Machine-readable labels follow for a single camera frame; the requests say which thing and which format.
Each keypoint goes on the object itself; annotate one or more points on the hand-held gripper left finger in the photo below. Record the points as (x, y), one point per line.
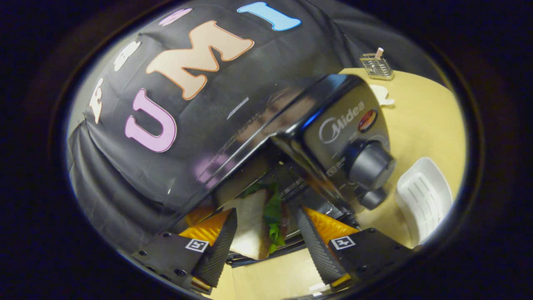
(220, 250)

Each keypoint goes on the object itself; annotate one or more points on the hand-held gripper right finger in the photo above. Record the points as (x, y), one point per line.
(316, 246)

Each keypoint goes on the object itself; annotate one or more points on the white bread lettuce sandwich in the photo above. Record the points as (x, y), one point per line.
(250, 221)

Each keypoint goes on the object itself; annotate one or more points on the black toaster oven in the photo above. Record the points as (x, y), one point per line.
(333, 125)

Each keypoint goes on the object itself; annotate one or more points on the white ribbed plastic tray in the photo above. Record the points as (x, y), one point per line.
(424, 196)

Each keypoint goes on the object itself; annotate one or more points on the black backdrop cloth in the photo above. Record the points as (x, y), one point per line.
(125, 175)

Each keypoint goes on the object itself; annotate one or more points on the white divided grain dish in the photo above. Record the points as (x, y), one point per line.
(381, 93)

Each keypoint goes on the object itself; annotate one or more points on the small white stick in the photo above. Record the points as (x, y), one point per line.
(379, 52)

